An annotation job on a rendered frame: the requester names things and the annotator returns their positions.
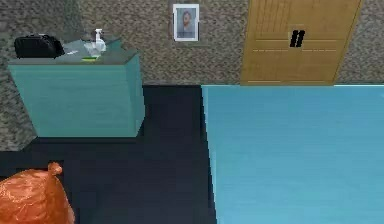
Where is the framed portrait picture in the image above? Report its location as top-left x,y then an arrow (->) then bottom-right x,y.
172,3 -> 200,42

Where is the teal cupboard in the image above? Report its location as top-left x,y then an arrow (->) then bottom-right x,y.
7,37 -> 146,139

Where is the blue bed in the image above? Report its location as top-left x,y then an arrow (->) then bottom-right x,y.
200,84 -> 384,224

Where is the wooden room door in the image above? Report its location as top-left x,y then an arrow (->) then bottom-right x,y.
239,0 -> 365,87

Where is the white spray bottle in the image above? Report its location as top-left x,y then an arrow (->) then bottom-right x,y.
83,28 -> 108,56

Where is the orange tied rubbish bag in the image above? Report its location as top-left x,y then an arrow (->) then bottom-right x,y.
0,161 -> 76,224

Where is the black door handle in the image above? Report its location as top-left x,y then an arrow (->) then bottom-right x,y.
289,29 -> 306,48

